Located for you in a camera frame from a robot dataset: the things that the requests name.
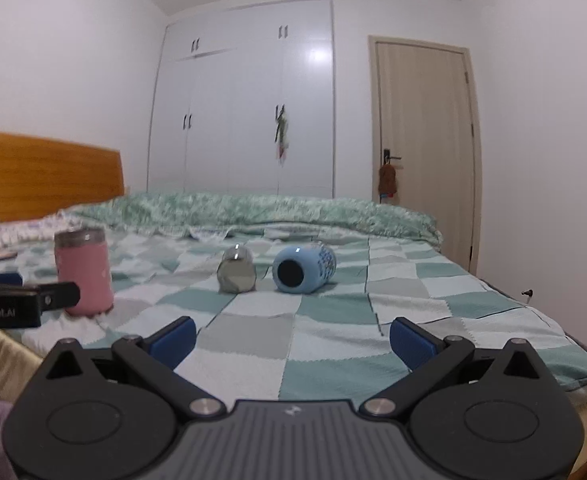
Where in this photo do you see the green patterned quilt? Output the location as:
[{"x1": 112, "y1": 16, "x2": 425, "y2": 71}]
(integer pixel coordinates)
[{"x1": 68, "y1": 191, "x2": 444, "y2": 254}]

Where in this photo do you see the beige wooden door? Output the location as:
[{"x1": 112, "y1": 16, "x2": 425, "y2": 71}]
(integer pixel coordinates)
[{"x1": 368, "y1": 35, "x2": 483, "y2": 276}]

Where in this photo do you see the pink cup with steel rim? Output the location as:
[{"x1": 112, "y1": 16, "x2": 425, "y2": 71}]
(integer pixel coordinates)
[{"x1": 54, "y1": 226, "x2": 116, "y2": 317}]

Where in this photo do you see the wooden headboard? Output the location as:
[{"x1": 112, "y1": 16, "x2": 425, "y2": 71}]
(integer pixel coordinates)
[{"x1": 0, "y1": 130, "x2": 125, "y2": 224}]

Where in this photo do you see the blue patterned cup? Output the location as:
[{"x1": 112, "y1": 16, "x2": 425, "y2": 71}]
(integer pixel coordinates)
[{"x1": 272, "y1": 243, "x2": 337, "y2": 295}]

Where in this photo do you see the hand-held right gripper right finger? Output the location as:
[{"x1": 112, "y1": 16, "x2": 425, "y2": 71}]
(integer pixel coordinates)
[{"x1": 362, "y1": 316, "x2": 547, "y2": 424}]

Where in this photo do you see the green hanging ornament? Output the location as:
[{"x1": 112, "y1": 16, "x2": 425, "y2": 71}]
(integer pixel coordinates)
[{"x1": 273, "y1": 105, "x2": 291, "y2": 165}]

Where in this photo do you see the white wardrobe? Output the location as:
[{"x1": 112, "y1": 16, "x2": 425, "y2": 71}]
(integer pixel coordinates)
[{"x1": 147, "y1": 0, "x2": 335, "y2": 200}]

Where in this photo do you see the silver steel cup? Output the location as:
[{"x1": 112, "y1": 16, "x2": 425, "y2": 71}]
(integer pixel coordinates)
[{"x1": 216, "y1": 244, "x2": 258, "y2": 294}]

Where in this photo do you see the green checkered blanket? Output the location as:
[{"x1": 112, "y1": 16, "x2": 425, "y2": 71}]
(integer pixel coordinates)
[{"x1": 0, "y1": 224, "x2": 587, "y2": 402}]

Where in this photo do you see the brown bag on handle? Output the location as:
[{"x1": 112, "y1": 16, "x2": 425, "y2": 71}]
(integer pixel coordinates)
[{"x1": 377, "y1": 162, "x2": 399, "y2": 201}]

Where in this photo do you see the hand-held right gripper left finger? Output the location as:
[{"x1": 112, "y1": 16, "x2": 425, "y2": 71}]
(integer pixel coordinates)
[{"x1": 46, "y1": 316, "x2": 227, "y2": 424}]

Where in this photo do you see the floral pillow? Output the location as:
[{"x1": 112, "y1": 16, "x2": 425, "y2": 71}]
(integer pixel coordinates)
[{"x1": 0, "y1": 210, "x2": 97, "y2": 252}]

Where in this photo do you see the yellow bed sheet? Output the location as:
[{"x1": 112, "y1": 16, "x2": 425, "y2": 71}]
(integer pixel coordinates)
[{"x1": 0, "y1": 327, "x2": 587, "y2": 480}]

